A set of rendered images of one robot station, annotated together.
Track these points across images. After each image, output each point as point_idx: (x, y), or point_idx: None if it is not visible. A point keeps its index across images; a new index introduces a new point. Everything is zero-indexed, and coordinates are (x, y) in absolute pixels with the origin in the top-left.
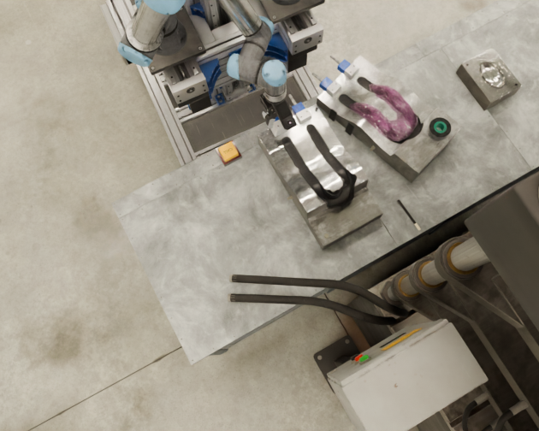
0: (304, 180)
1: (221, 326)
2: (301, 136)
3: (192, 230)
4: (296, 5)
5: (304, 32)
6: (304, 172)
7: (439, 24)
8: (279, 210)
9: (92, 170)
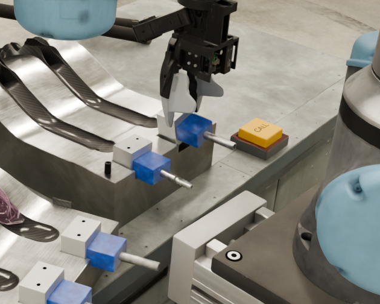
0: (81, 76)
1: (136, 15)
2: (120, 134)
3: (243, 69)
4: (295, 221)
5: (229, 216)
6: (88, 98)
7: None
8: None
9: None
